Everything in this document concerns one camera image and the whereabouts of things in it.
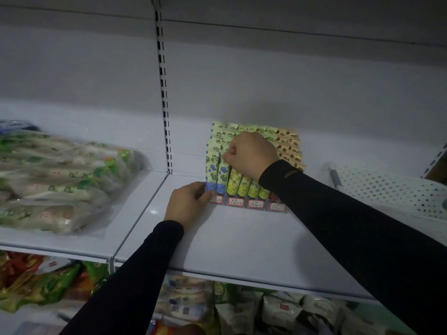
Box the person's right hand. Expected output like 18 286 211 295
222 131 280 182

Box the person's right forearm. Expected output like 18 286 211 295
258 159 447 335

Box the clear acrylic display rack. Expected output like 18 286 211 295
204 190 289 214

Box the clear bag of green sweets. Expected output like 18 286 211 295
0 130 144 236

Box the blue white packet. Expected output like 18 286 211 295
0 120 39 135

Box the row of cream tubes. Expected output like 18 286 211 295
209 121 306 171

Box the person's left hand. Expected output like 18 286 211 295
164 181 217 233

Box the white perforated basket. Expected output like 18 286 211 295
328 163 447 247

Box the heap of assorted snack packets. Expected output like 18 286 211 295
0 251 109 314

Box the orange brown snack packet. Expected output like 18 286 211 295
153 321 207 335

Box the white store shelf unit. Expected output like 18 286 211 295
0 0 447 335

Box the pile of white sweet bags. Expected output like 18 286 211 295
153 275 214 323

